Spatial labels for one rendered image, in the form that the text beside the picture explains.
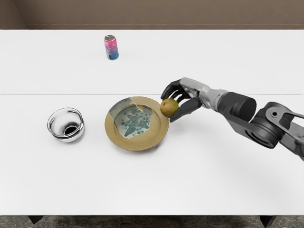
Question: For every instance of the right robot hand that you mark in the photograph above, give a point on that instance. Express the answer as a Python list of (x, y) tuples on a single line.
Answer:
[(190, 88)]

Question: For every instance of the green-brown round fruit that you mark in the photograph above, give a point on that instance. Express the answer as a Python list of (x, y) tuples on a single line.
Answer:
[(169, 107)]

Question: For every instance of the tan plate with teal pattern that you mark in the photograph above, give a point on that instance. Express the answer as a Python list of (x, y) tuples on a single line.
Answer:
[(136, 133)]

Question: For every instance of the pink and blue drink can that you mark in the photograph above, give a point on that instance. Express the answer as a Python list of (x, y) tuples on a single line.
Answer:
[(111, 48)]

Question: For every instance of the shiny silver metal bowl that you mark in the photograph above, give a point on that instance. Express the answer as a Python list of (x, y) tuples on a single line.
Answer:
[(66, 125)]

